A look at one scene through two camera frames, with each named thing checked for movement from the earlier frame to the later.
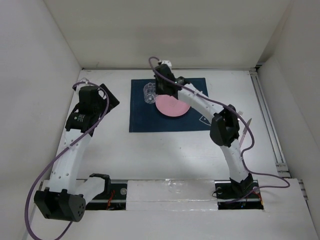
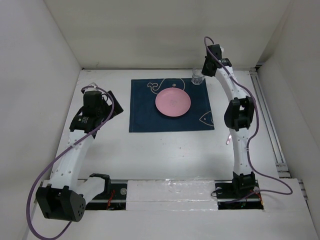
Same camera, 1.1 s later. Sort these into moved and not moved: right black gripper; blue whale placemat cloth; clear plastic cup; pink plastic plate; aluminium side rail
Moved: clear plastic cup; right black gripper
Not moved: aluminium side rail; pink plastic plate; blue whale placemat cloth
